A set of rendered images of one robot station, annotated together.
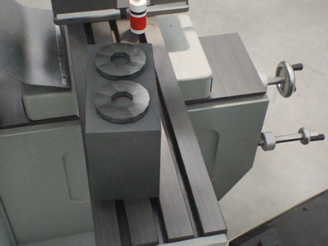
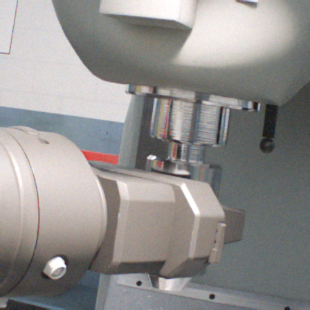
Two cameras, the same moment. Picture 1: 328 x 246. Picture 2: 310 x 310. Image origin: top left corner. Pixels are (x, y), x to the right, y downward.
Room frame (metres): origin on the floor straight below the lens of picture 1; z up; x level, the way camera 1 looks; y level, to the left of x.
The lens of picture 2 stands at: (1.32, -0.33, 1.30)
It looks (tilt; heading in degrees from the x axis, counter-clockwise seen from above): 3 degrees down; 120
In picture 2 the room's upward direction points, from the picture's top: 8 degrees clockwise
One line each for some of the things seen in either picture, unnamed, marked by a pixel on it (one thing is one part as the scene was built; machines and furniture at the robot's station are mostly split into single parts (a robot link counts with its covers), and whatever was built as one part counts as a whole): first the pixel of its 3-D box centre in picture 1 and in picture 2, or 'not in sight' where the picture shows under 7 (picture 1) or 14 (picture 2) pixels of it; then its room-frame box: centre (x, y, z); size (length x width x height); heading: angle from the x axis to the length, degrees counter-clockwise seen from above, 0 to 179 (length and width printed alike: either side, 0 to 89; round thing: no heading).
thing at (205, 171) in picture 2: not in sight; (184, 167); (1.07, 0.14, 1.26); 0.05 x 0.05 x 0.01
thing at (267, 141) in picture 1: (291, 137); not in sight; (1.06, -0.41, 0.54); 0.22 x 0.06 x 0.06; 103
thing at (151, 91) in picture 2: not in sight; (194, 96); (1.07, 0.14, 1.31); 0.09 x 0.09 x 0.01
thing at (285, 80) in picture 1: (274, 80); not in sight; (1.19, -0.35, 0.66); 0.16 x 0.12 x 0.12; 103
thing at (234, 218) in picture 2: not in sight; (215, 226); (1.10, 0.13, 1.23); 0.06 x 0.02 x 0.03; 78
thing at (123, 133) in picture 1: (123, 118); not in sight; (0.63, 0.07, 1.06); 0.22 x 0.12 x 0.20; 6
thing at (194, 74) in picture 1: (114, 60); not in sight; (1.07, 0.14, 0.82); 0.50 x 0.35 x 0.12; 103
